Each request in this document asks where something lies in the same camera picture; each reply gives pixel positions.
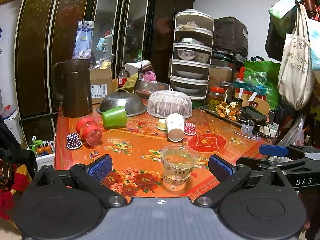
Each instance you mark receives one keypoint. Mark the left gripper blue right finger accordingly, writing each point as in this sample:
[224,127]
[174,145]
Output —
[220,168]

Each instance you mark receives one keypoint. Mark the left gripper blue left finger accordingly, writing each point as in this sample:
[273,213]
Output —
[100,168]

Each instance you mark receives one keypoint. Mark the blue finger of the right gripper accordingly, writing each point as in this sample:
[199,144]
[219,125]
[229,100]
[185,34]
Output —
[273,150]

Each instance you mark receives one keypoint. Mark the clear plastic cup with ribbon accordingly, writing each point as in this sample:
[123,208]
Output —
[178,164]

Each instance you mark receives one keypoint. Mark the red clear plastic cup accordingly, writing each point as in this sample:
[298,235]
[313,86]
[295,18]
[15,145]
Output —
[88,129]

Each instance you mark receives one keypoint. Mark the green plastic cup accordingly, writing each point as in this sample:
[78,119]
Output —
[115,117]

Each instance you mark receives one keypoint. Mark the white floral paper cup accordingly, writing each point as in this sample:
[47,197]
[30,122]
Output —
[175,127]

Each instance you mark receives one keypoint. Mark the purple polka dot cupcake liner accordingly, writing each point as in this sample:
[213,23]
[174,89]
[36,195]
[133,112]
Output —
[73,141]

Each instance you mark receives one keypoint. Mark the red polka dot cupcake liner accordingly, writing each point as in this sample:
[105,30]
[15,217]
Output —
[190,128]

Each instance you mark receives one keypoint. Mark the dried orange peels tray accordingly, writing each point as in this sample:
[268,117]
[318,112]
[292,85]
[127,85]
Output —
[229,112]

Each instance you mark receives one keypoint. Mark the white foam box with bottles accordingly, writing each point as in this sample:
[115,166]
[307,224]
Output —
[44,152]

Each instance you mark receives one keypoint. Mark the steel colander bowl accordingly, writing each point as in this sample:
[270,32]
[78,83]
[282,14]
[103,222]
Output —
[131,102]

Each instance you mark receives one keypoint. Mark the yellow cupcake liner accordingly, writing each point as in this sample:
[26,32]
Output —
[161,125]

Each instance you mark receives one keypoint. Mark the glass jar with red lid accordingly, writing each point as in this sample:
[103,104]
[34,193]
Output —
[216,99]

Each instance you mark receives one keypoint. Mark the green shopping bag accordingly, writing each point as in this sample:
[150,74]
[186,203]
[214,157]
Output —
[265,74]

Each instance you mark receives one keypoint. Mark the beige canvas tote bag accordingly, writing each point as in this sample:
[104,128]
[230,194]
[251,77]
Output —
[296,78]

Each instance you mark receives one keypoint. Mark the white mesh food cover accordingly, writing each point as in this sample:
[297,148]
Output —
[163,103]

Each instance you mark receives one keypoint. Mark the cardboard box with label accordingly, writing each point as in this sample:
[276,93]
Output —
[101,84]

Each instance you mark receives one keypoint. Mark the steel basin with cloths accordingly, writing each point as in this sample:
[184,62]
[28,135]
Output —
[144,88]

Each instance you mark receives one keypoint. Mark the brown plastic pitcher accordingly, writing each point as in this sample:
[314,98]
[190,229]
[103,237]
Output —
[71,85]

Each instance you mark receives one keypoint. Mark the red label drink bottle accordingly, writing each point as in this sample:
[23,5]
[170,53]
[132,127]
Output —
[122,77]

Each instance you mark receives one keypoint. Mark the white box by fridge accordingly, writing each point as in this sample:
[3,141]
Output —
[10,115]

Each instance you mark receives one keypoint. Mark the white tiered dish rack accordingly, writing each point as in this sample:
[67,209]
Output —
[192,53]

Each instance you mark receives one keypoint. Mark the blue white snack bag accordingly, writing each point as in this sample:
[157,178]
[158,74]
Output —
[83,40]

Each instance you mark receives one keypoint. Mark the dark wooden cabinet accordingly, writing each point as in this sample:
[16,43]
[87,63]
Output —
[131,30]

